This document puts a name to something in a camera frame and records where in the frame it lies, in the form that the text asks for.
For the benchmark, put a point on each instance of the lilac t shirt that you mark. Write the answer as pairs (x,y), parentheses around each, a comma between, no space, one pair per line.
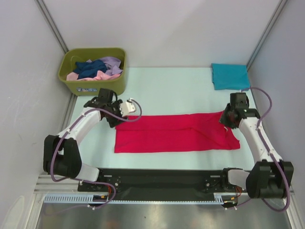
(112,64)

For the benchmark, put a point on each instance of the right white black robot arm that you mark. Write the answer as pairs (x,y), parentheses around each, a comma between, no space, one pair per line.
(271,176)

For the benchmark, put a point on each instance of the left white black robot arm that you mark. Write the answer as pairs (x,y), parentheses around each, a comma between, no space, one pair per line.
(61,154)

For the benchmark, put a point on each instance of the red t shirt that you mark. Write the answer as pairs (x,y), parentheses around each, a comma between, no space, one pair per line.
(174,133)

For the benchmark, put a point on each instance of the aluminium frame rail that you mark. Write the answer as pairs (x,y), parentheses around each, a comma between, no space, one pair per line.
(57,183)

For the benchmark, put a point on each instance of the navy blue t shirt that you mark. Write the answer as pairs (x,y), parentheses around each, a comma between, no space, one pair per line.
(89,69)

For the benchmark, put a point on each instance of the olive green plastic bin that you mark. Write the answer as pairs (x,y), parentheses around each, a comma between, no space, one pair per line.
(86,88)

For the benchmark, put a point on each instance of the aluminium corner post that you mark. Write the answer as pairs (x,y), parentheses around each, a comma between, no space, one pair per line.
(52,25)
(273,20)

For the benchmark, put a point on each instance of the right aluminium corner post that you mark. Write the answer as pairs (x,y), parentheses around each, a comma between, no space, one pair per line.
(273,20)

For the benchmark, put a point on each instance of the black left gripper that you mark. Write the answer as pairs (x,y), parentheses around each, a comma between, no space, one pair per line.
(114,122)

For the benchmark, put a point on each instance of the blue slotted cable duct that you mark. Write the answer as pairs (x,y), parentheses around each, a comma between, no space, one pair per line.
(100,199)

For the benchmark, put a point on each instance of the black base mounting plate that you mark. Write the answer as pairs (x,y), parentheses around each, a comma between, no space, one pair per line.
(118,172)

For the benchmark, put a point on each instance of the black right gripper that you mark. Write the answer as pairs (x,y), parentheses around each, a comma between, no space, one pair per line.
(223,119)

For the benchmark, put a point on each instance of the left aluminium corner post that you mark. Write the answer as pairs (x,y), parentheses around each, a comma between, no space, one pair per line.
(52,25)

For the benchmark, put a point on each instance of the folded teal t shirt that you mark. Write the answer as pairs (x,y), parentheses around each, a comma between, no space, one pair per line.
(229,76)

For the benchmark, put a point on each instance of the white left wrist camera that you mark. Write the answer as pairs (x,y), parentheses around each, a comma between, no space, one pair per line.
(127,107)

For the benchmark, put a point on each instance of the pink t shirt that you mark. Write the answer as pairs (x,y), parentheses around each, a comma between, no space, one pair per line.
(99,77)

